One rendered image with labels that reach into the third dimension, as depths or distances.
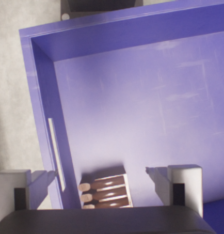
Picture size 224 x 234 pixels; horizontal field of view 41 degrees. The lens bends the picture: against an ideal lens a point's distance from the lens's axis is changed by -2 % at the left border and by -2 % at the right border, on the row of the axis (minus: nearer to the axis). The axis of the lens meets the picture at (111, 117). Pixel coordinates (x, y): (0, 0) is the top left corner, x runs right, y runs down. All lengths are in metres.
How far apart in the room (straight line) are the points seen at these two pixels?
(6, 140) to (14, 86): 0.16
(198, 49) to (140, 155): 0.27
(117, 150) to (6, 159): 0.39
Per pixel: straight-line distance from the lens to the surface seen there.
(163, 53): 0.69
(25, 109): 0.92
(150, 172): 0.16
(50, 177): 0.16
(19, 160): 0.93
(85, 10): 0.91
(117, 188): 0.59
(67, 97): 0.67
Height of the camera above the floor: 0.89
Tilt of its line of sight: 89 degrees down
